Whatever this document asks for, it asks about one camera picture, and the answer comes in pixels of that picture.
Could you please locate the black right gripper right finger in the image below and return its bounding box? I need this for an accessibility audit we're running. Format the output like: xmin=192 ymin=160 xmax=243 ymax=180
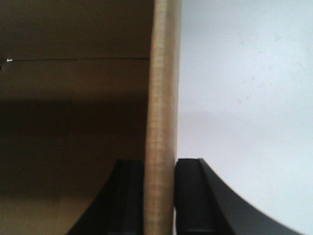
xmin=175 ymin=158 xmax=313 ymax=235

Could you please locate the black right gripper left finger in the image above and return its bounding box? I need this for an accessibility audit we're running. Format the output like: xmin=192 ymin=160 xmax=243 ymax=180
xmin=68 ymin=160 xmax=144 ymax=235

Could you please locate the brown EcoFlow cardboard box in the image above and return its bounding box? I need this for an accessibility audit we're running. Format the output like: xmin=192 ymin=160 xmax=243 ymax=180
xmin=0 ymin=0 xmax=182 ymax=235

